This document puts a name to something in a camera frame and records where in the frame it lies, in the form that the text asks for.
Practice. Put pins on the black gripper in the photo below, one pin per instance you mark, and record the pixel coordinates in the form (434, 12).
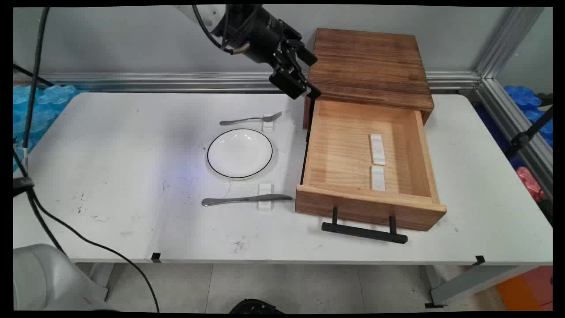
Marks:
(256, 35)

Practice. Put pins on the silver table knife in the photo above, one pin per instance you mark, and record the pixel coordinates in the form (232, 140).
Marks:
(220, 202)

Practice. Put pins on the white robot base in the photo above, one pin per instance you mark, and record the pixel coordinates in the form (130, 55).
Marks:
(39, 278)

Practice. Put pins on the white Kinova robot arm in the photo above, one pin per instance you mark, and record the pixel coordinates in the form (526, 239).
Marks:
(198, 15)

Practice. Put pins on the white cutlery rest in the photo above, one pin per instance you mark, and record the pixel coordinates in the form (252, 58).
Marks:
(265, 205)
(377, 150)
(268, 126)
(378, 179)

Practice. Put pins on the dark wooden cabinet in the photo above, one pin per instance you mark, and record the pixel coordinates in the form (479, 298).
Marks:
(366, 62)

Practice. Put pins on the silver fork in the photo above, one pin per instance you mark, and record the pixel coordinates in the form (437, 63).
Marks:
(238, 120)

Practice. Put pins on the light wooden drawer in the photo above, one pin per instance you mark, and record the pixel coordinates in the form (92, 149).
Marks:
(340, 154)

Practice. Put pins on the white plate with black rim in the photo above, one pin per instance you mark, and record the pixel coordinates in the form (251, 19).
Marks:
(238, 154)

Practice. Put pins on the blue foam sheet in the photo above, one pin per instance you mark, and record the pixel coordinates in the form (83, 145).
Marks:
(523, 97)
(48, 97)

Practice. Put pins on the black table edge clip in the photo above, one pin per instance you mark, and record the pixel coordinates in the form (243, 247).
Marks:
(479, 260)
(156, 257)

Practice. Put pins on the black round object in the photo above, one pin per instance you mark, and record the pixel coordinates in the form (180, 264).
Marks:
(256, 307)

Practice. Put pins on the red plastic bag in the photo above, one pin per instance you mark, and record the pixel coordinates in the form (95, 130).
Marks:
(527, 181)

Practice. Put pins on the grey table leg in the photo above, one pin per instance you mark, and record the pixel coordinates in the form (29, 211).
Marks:
(101, 274)
(468, 285)

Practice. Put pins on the orange box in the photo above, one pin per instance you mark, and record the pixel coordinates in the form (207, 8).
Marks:
(529, 291)

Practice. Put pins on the aluminium frame rail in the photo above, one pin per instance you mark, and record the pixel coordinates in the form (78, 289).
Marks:
(512, 119)
(176, 81)

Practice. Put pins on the aluminium frame post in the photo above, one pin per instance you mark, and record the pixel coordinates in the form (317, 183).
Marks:
(507, 39)

